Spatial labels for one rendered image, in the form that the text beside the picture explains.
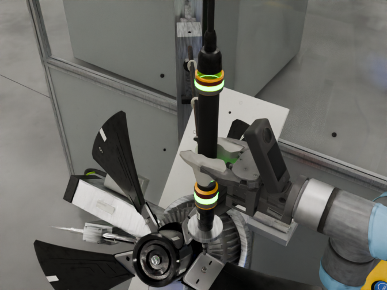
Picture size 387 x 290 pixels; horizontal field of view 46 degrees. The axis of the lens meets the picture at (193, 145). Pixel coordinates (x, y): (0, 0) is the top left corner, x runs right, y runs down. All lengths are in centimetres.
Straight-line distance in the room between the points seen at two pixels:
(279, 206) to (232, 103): 55
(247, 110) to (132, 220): 43
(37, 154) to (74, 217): 66
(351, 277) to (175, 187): 66
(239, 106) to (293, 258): 98
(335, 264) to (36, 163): 262
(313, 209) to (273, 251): 139
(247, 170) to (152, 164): 142
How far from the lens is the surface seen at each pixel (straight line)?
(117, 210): 126
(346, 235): 71
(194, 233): 91
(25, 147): 334
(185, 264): 103
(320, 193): 71
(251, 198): 74
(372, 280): 126
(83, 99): 219
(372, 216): 70
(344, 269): 77
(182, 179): 129
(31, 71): 416
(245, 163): 75
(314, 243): 194
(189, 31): 132
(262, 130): 69
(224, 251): 115
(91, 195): 131
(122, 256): 111
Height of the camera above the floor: 206
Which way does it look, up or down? 41 degrees down
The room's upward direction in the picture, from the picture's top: straight up
